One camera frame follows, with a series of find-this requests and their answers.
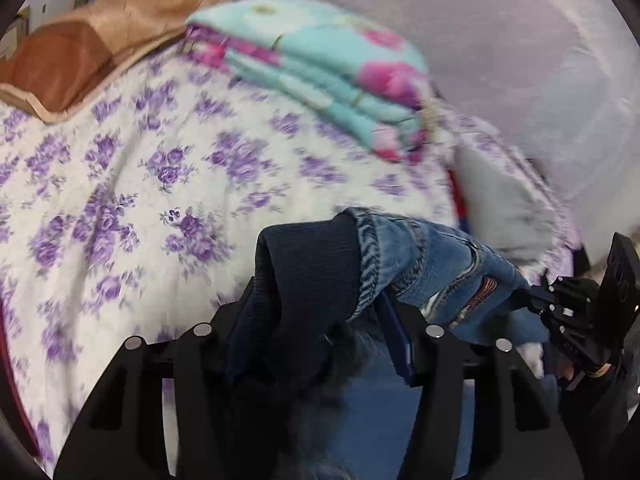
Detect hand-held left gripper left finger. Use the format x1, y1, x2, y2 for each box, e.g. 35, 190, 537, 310
54, 279, 272, 480

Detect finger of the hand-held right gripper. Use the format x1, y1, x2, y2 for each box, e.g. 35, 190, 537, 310
519, 276, 588, 313
542, 307, 612, 378

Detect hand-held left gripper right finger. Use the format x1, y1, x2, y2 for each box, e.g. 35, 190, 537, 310
377, 290, 584, 480

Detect blue denim pants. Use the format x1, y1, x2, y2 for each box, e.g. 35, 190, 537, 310
224, 206, 551, 480

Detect grey cloth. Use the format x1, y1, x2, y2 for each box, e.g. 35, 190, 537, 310
451, 141, 560, 264

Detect red cloth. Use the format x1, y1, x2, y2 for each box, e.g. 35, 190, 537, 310
446, 169, 472, 235

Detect purple floral bed blanket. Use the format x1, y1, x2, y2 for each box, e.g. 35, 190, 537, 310
0, 35, 587, 476

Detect white sheer curtain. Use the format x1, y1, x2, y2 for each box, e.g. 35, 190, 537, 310
240, 0, 640, 246

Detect folded teal floral quilt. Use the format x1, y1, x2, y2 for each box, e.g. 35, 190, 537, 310
184, 0, 437, 164

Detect brown satin pillow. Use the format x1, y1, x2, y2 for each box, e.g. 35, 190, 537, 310
0, 0, 247, 126

